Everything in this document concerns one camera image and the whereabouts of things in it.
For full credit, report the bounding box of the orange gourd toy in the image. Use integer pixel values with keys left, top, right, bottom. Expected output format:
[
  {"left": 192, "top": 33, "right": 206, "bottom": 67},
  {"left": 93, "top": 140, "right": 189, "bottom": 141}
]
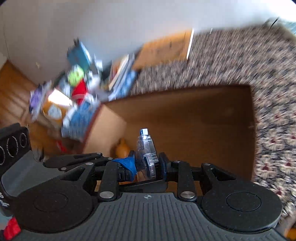
[{"left": 115, "top": 138, "right": 130, "bottom": 158}]

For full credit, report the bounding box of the brown cardboard box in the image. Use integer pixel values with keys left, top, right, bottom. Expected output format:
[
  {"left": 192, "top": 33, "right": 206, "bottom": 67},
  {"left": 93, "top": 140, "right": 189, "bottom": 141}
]
[{"left": 82, "top": 85, "right": 256, "bottom": 180}]

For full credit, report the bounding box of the blue checkered cloth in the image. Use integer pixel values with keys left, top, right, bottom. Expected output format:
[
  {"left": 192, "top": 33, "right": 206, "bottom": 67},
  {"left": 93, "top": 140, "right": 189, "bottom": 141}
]
[{"left": 61, "top": 100, "right": 100, "bottom": 141}]

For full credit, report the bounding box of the stack of books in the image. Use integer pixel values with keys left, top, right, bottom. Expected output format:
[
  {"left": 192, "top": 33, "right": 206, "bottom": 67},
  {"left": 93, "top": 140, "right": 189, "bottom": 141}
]
[{"left": 108, "top": 54, "right": 138, "bottom": 101}]

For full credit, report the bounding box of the green frog plush toy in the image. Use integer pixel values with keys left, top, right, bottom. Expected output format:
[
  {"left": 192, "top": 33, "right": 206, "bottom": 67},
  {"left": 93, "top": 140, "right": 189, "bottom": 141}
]
[{"left": 67, "top": 65, "right": 87, "bottom": 105}]

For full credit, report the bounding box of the floral patterned tablecloth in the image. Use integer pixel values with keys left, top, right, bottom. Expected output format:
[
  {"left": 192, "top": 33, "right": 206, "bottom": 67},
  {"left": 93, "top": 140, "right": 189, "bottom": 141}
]
[{"left": 130, "top": 25, "right": 295, "bottom": 218}]

